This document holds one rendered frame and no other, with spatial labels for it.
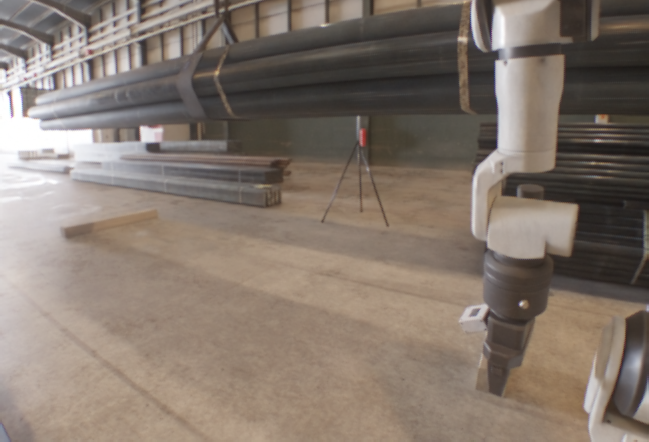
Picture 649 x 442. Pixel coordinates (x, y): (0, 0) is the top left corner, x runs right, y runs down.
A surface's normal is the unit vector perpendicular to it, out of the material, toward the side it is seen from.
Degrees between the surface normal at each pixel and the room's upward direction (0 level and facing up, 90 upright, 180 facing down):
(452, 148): 90
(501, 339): 102
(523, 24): 88
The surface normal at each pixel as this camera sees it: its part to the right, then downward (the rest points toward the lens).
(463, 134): -0.51, 0.16
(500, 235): -0.65, 0.33
